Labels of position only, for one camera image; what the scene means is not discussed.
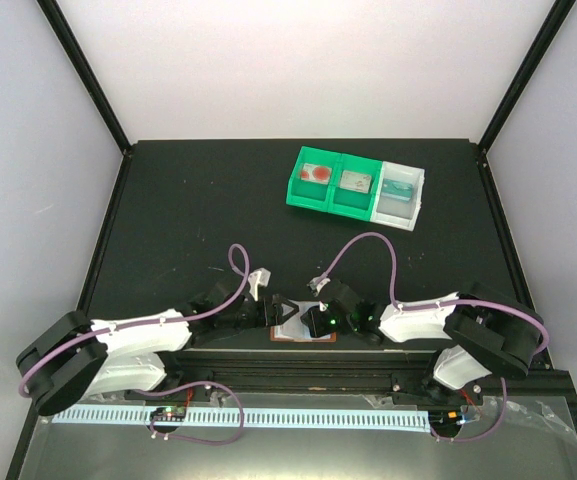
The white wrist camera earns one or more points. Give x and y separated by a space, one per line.
257 280
317 284

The left small circuit board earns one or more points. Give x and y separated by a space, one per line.
168 414

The white card in middle bin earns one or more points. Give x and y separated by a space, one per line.
355 181

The right black frame post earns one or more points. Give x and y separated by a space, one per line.
540 45

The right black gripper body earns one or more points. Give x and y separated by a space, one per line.
329 327

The teal card in white bin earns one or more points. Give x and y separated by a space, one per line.
398 190

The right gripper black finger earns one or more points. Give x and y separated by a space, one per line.
312 315
312 332

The white slotted cable duct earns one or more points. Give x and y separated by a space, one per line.
273 418

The left green plastic bin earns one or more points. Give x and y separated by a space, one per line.
310 183

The black frame post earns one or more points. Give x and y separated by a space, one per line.
53 13
540 45

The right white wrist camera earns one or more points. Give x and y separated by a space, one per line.
317 284

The small circuit board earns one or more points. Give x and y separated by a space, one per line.
449 418
168 414

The brown leather card holder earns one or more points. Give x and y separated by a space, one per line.
294 331

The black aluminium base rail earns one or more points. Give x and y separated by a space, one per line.
294 371

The middle green plastic bin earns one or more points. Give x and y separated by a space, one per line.
351 204

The left black frame post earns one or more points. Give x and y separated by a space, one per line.
53 13

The green plastic bin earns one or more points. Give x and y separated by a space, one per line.
351 204
310 183

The card with red circles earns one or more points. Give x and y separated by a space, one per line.
315 173

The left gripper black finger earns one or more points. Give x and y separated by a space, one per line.
286 305
283 319

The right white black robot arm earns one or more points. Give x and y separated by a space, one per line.
486 333

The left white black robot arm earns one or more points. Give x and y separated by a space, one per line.
79 357

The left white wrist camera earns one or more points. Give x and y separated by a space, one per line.
257 280

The white plastic bin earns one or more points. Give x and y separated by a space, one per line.
393 213

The right small circuit board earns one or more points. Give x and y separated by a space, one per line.
449 418

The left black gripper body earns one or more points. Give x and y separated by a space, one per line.
263 319

